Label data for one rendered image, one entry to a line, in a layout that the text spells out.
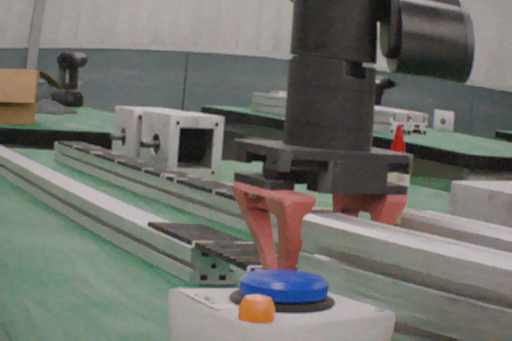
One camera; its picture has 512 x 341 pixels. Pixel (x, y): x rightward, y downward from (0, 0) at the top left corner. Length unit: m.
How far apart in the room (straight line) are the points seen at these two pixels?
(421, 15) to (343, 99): 0.08
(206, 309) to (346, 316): 0.06
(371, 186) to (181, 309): 0.23
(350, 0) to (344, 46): 0.03
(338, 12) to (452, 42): 0.08
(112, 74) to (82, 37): 0.61
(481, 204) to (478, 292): 0.28
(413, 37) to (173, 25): 11.45
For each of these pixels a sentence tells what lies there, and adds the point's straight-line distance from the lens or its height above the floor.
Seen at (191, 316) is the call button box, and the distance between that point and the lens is 0.47.
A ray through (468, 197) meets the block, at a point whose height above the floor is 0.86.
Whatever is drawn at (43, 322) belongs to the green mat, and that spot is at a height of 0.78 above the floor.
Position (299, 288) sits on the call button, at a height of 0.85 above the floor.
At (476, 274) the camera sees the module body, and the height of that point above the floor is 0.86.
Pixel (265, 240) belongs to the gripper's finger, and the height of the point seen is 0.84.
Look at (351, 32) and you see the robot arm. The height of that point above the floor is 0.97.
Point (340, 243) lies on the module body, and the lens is 0.59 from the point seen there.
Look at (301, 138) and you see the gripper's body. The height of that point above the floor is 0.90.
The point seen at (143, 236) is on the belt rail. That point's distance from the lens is 0.90.
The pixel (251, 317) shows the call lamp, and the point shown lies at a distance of 0.43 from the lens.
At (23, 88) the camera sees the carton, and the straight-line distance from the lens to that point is 2.70.
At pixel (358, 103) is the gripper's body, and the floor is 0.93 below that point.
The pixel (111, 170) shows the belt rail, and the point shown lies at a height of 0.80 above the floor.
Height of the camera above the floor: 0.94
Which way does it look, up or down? 4 degrees down
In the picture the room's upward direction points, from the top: 5 degrees clockwise
